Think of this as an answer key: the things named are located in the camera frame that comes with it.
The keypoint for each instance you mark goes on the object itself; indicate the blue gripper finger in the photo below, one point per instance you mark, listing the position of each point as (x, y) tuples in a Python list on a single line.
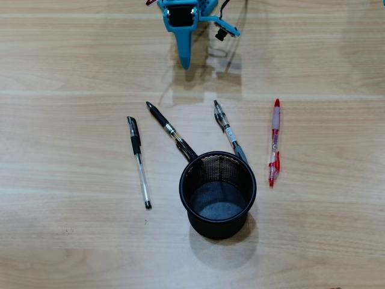
[(183, 48)]

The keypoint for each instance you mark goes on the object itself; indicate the black grey click pen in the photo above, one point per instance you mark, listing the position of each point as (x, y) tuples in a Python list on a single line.
[(230, 134)]

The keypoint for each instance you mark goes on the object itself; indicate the clear pen with black cap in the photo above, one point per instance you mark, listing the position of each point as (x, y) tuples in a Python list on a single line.
[(135, 141)]

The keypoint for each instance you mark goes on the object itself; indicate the red retractable pen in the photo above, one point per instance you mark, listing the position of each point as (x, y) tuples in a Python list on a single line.
[(276, 120)]

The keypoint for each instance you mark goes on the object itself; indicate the black mesh pen holder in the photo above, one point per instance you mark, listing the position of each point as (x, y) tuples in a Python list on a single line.
[(216, 228)]

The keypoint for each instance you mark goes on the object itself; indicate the wrist camera on blue mount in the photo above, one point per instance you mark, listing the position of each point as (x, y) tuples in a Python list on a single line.
[(228, 28)]

